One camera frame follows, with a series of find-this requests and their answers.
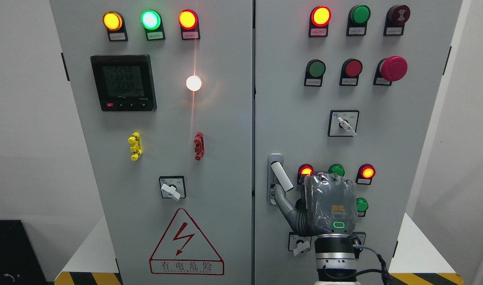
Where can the red emergency stop button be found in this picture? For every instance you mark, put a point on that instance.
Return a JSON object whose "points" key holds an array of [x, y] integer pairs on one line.
{"points": [[389, 70]]}

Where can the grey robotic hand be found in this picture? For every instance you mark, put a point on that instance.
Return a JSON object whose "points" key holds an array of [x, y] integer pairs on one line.
{"points": [[330, 206]]}

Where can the white glowing indicator light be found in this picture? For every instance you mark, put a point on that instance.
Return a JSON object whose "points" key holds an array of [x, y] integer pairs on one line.
{"points": [[193, 83]]}

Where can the white selector switch left door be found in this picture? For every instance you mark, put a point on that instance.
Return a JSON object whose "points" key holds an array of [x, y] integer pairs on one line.
{"points": [[172, 187]]}

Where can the grey left cabinet door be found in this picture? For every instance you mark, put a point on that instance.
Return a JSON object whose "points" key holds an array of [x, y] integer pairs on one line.
{"points": [[219, 186]]}

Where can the red terminal connector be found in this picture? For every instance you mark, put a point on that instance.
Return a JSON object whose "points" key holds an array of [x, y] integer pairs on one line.
{"points": [[199, 147]]}

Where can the dark red buzzer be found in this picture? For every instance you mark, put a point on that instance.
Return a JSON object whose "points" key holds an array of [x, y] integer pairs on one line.
{"points": [[396, 17]]}

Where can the yellow indicator light top left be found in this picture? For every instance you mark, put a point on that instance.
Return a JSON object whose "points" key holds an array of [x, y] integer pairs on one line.
{"points": [[115, 24]]}

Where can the green button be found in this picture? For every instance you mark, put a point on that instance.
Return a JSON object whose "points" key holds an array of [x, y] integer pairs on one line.
{"points": [[357, 20], [362, 207]]}

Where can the yellow terminal connector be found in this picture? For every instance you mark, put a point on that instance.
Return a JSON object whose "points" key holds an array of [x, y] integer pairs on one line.
{"points": [[135, 146]]}

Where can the white selector switch upper right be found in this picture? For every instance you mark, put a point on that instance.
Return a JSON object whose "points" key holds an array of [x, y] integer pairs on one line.
{"points": [[343, 123]]}

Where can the red electric warning sticker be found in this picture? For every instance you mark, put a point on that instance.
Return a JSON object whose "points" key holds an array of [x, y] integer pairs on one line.
{"points": [[184, 249]]}

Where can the grey cabinet door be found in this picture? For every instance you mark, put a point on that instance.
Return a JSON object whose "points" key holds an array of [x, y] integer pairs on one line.
{"points": [[219, 186], [293, 120]]}

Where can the green light middle row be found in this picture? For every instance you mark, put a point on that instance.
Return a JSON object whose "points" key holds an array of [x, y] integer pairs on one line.
{"points": [[337, 169]]}

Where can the silver door handle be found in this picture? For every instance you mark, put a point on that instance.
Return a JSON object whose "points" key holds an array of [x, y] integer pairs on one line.
{"points": [[276, 175]]}

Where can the red lit light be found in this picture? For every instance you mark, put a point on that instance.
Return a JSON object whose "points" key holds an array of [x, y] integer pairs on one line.
{"points": [[303, 171], [320, 17], [365, 174]]}

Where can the red lit light left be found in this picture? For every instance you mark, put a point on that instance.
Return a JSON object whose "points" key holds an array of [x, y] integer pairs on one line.
{"points": [[303, 171]]}

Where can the black digital power meter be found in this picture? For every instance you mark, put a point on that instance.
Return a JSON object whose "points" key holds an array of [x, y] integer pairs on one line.
{"points": [[124, 82]]}

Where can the red lit light top right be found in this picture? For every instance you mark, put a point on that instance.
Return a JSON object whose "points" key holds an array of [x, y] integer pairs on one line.
{"points": [[320, 17]]}

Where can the white selector switch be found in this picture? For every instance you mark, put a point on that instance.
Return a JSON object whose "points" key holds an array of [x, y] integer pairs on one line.
{"points": [[343, 123], [298, 244]]}

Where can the green button top right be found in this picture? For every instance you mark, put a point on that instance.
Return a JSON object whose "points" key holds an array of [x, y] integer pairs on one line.
{"points": [[357, 20]]}

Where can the black box on floor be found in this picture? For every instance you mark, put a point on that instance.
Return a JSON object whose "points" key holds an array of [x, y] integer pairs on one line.
{"points": [[18, 262]]}

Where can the white selector switch lower right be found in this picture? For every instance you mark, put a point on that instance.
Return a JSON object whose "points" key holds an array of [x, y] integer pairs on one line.
{"points": [[298, 244]]}

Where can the green button lower right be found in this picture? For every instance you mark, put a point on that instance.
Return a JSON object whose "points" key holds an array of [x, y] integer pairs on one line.
{"points": [[362, 207]]}

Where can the black selector switch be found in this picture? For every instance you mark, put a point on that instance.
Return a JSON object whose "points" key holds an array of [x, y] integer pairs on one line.
{"points": [[358, 238]]}

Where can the red button second row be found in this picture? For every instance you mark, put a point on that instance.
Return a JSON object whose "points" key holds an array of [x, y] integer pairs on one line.
{"points": [[350, 72]]}

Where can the green indicator light top left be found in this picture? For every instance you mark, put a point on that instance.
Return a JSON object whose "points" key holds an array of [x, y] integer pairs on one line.
{"points": [[153, 24]]}

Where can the white cabinet base platform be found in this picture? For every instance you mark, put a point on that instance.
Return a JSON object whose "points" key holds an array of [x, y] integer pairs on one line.
{"points": [[416, 261]]}

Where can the grey right cabinet door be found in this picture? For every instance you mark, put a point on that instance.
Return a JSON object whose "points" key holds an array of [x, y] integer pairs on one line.
{"points": [[293, 120]]}

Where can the red indicator light top left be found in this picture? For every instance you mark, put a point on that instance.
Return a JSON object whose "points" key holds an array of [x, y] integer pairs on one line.
{"points": [[189, 25]]}

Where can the green button second row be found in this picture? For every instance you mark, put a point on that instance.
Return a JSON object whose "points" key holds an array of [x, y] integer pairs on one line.
{"points": [[314, 73]]}

